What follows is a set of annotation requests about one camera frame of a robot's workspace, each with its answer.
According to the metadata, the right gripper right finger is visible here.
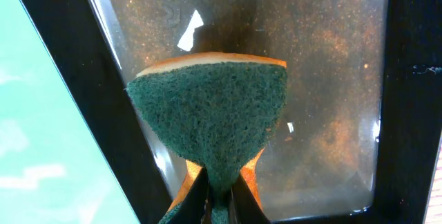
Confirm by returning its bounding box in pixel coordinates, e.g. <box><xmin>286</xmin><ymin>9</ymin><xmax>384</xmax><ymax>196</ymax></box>
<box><xmin>230</xmin><ymin>175</ymin><xmax>271</xmax><ymax>224</ymax></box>

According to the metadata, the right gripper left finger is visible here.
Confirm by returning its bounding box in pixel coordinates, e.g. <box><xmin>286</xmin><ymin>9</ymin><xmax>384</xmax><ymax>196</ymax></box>
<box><xmin>168</xmin><ymin>169</ymin><xmax>209</xmax><ymax>224</ymax></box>

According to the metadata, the green yellow sponge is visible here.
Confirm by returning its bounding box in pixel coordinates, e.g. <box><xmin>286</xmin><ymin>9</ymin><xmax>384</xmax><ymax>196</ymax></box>
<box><xmin>126</xmin><ymin>52</ymin><xmax>287</xmax><ymax>223</ymax></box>

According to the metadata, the black plastic tray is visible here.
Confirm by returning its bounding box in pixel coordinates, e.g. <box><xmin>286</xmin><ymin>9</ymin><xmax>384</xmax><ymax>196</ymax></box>
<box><xmin>20</xmin><ymin>0</ymin><xmax>441</xmax><ymax>223</ymax></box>

